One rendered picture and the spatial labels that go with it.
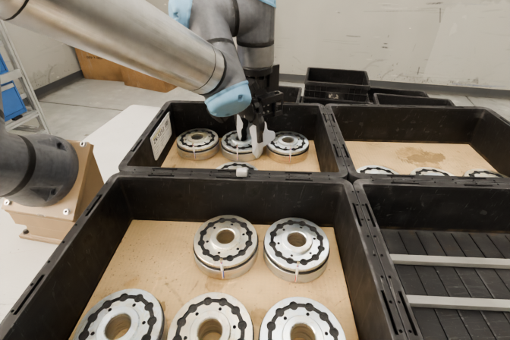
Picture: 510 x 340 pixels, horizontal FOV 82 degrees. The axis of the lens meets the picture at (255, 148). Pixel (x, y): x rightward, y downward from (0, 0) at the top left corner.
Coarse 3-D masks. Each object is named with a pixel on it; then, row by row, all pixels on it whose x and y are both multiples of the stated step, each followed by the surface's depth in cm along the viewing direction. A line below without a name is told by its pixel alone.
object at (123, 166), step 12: (324, 108) 71; (156, 120) 65; (324, 120) 65; (144, 132) 61; (336, 144) 57; (132, 156) 53; (336, 156) 53; (120, 168) 50; (132, 168) 50; (144, 168) 50; (156, 168) 51; (168, 168) 50; (180, 168) 50; (192, 168) 50; (204, 168) 50; (216, 168) 50
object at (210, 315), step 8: (208, 312) 36; (216, 312) 36; (200, 320) 35; (208, 320) 36; (216, 320) 36; (224, 320) 35; (192, 328) 34; (224, 328) 34; (192, 336) 34; (224, 336) 34
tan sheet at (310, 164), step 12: (312, 144) 76; (168, 156) 71; (180, 156) 71; (216, 156) 71; (264, 156) 71; (312, 156) 71; (264, 168) 67; (276, 168) 67; (288, 168) 67; (300, 168) 67; (312, 168) 67
